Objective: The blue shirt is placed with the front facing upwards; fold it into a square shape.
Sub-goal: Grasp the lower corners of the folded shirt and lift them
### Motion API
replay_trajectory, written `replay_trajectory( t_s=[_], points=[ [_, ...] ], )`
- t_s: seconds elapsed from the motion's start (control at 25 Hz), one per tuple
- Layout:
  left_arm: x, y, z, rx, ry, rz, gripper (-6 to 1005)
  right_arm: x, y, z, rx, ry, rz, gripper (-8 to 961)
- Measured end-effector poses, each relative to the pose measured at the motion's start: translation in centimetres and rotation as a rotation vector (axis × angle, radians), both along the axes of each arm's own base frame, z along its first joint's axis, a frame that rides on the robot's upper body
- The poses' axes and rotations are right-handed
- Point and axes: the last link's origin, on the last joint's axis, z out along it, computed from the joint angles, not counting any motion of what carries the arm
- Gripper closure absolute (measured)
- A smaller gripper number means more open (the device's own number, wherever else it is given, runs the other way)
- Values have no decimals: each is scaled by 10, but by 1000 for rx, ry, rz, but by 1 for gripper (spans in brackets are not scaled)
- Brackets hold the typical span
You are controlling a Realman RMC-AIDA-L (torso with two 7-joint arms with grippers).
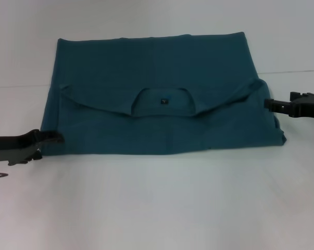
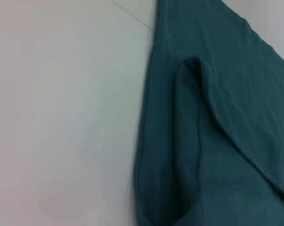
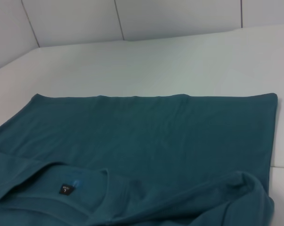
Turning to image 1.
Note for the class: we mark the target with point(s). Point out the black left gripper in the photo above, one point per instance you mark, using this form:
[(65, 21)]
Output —
[(13, 147)]

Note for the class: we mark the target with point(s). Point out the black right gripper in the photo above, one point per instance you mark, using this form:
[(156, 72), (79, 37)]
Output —
[(306, 108)]

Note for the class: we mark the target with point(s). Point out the teal t-shirt with FREE print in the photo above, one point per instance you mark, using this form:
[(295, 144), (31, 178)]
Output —
[(159, 65)]

